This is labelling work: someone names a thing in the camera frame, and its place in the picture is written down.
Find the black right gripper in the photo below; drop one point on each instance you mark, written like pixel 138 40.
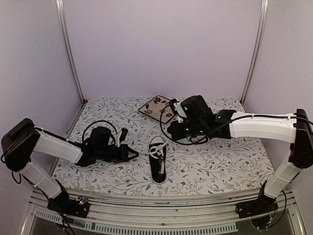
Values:
pixel 174 133

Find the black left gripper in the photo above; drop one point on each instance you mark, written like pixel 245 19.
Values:
pixel 123 154

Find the black canvas sneaker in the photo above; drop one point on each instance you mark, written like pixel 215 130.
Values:
pixel 158 179

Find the white shoelace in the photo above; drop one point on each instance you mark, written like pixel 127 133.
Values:
pixel 157 156

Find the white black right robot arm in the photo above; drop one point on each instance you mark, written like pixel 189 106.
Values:
pixel 294 128

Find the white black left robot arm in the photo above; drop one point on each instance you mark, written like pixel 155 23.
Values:
pixel 25 138

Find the square floral ceramic plate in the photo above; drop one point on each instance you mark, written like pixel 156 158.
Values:
pixel 158 109

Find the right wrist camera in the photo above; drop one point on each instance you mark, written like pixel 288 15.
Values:
pixel 177 110

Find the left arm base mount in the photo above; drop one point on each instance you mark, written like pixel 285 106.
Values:
pixel 78 207

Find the aluminium front frame rail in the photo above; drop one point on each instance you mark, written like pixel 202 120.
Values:
pixel 213 214

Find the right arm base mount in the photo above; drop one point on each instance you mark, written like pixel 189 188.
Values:
pixel 261 205

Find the right aluminium corner post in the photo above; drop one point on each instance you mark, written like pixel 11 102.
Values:
pixel 256 49

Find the aluminium corner post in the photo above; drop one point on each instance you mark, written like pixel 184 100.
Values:
pixel 256 49
pixel 66 40

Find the left aluminium corner post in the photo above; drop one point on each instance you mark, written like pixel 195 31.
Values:
pixel 66 40

